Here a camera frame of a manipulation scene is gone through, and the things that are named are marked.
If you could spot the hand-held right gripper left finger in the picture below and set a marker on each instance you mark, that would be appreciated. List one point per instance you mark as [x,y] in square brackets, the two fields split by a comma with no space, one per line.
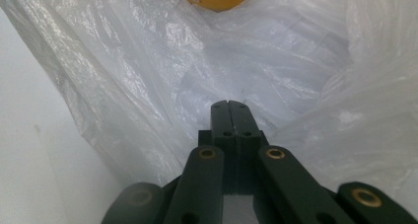
[223,132]

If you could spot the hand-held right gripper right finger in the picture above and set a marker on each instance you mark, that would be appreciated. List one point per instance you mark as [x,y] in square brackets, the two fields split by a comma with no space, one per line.
[246,132]

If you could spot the clear plastic bag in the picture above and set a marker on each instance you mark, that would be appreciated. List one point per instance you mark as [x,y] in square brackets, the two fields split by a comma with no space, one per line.
[148,69]

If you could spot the white table mat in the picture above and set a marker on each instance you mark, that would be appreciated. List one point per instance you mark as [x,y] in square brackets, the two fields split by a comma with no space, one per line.
[26,135]

